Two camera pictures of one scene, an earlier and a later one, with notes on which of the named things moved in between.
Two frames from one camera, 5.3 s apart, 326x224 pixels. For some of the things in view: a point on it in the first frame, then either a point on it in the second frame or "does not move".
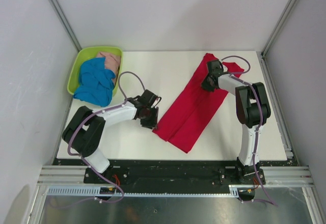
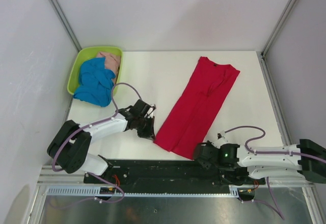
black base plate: (171, 172) does not move
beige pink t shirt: (112, 61) does not move
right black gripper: (205, 86) to (207, 165)
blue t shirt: (96, 83) does not move
